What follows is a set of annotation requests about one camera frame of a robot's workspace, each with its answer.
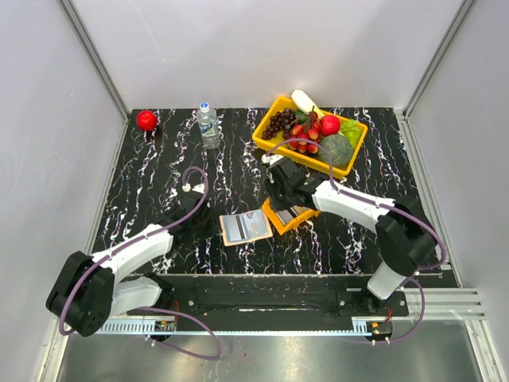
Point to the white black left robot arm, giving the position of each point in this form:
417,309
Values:
91,288

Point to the clear plastic water bottle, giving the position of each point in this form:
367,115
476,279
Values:
208,126

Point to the aluminium frame rail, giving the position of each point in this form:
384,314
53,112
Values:
80,30

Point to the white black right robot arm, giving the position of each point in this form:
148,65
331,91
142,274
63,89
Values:
404,234

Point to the credit card stack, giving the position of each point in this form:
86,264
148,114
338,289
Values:
286,216

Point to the purple grape bunch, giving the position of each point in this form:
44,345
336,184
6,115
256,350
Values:
282,121

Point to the red cherry bunch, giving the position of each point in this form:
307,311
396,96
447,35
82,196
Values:
306,133

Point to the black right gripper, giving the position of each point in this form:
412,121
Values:
270,189

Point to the red apple in tray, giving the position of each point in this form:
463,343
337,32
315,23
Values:
330,125

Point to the small yellow card bin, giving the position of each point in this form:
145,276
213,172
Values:
293,225

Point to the white credit card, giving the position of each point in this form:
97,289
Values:
234,228

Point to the red apple on table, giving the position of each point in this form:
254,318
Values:
146,120

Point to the green netted melon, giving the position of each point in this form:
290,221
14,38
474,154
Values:
339,148

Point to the green leafy vegetable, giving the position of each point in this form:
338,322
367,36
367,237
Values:
351,131

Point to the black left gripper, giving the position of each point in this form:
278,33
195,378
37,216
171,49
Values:
214,229

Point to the beige leather card holder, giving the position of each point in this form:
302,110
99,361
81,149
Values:
228,244

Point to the white radish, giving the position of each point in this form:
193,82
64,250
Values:
303,101

